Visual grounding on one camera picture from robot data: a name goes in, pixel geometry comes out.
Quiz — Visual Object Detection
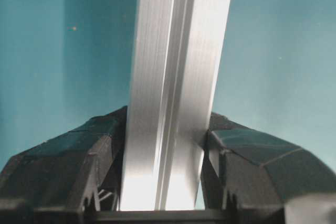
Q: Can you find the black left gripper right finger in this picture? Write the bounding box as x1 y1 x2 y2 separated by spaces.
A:
201 113 335 223

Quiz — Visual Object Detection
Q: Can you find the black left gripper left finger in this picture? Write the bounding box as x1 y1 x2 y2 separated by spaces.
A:
1 107 127 223

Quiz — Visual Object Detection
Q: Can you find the silver aluminium extrusion rail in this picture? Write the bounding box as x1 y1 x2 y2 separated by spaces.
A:
119 0 230 211

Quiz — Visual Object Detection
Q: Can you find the teal table cloth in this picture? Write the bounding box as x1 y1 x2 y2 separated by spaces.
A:
1 0 335 168

